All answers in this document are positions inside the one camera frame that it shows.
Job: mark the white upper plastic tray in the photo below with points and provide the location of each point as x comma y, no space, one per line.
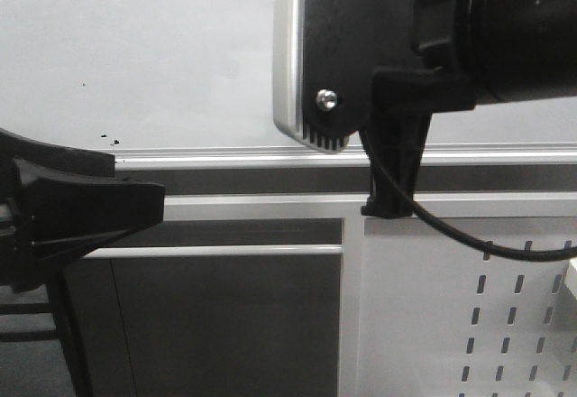
568,282

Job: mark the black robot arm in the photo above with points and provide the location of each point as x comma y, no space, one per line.
509,50

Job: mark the white pegboard stand frame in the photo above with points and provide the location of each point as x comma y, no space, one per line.
302,295

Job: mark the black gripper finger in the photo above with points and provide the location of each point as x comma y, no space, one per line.
60,158
58,217

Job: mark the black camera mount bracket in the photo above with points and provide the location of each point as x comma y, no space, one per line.
381,69

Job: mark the white whiteboard with aluminium frame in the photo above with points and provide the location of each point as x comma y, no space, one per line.
158,83

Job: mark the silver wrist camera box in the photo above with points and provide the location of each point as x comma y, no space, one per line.
287,79

